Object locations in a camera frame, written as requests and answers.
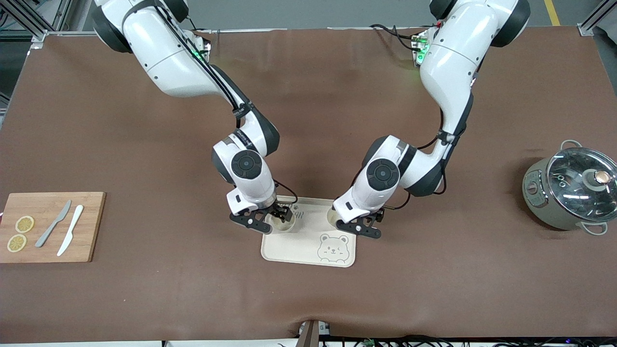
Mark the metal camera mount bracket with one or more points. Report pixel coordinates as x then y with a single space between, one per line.
311 335

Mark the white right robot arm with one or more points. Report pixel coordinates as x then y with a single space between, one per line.
164 58

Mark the beige bear print tray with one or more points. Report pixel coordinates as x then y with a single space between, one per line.
299 248

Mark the grey plastic knife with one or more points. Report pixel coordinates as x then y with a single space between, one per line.
46 235

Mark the wooden cutting board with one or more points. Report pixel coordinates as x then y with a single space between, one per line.
91 226

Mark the brown table mat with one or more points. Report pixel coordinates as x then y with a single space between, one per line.
308 299

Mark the white IKEA cup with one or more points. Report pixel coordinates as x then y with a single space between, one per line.
331 217
288 226

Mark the glass pot lid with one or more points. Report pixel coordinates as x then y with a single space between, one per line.
569 193

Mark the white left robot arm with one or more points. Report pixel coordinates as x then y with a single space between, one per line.
448 62

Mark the white plastic knife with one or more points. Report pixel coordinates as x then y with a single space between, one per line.
74 219

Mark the yellow lemon slice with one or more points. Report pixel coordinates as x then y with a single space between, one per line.
17 243
24 224

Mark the grey green cooking pot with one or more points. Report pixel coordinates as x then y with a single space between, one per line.
535 202

